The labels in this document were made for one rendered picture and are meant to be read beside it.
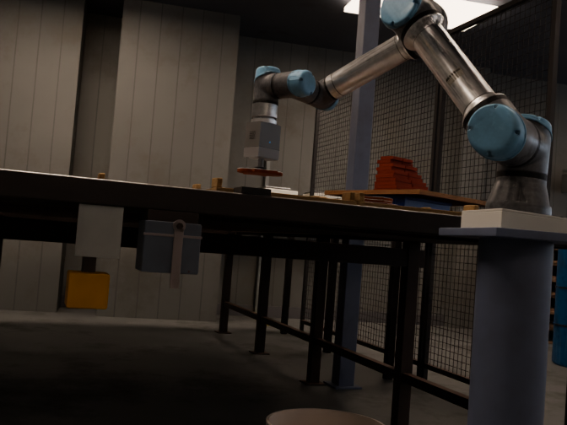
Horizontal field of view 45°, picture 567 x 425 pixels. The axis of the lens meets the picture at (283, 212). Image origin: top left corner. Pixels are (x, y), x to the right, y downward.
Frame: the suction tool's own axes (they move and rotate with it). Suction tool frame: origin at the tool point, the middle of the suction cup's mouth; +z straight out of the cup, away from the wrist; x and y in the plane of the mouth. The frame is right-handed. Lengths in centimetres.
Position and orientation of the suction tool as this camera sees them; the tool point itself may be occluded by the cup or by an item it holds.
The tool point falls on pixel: (259, 174)
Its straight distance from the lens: 199.4
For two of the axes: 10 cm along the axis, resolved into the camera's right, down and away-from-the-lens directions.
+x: 7.1, 0.2, -7.0
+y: -7.0, -0.9, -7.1
